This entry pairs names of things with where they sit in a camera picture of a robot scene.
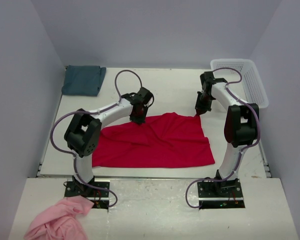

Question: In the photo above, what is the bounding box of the white plastic basket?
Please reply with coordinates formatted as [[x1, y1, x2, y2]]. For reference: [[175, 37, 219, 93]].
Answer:
[[210, 58, 269, 109]]

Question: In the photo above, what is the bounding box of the folded grey-blue t shirt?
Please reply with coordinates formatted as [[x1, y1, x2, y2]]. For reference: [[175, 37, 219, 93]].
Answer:
[[61, 65, 107, 97]]

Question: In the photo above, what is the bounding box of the pink t shirt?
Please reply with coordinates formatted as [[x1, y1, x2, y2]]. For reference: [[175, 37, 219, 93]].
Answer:
[[23, 196, 94, 240]]

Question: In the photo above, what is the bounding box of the red t shirt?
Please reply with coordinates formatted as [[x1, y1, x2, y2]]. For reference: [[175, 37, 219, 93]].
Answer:
[[92, 112, 215, 169]]

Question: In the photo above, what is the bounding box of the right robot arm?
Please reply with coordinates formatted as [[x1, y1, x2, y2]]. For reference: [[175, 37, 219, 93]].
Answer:
[[195, 69, 261, 189]]

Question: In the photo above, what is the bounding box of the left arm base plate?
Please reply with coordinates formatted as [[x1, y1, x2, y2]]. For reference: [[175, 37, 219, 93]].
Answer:
[[63, 180, 110, 210]]

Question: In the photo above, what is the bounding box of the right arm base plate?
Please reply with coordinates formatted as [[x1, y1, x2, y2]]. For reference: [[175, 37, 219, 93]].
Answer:
[[197, 178, 245, 210]]

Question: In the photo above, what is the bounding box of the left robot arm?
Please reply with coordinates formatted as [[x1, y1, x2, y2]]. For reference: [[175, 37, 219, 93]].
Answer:
[[64, 87, 154, 192]]

